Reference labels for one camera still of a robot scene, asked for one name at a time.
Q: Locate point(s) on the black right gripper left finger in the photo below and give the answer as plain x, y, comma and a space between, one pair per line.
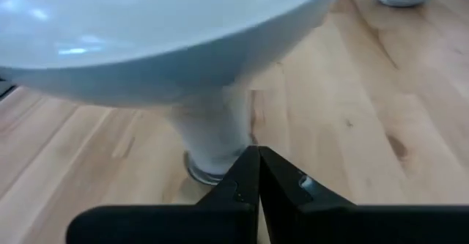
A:
183, 225

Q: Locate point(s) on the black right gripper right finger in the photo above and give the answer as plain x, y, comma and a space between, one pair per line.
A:
348, 225

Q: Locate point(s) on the wooden lamp base metal socket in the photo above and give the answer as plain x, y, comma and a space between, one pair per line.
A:
199, 177

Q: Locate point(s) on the white reflector lightbulb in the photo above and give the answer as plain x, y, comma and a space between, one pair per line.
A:
146, 35

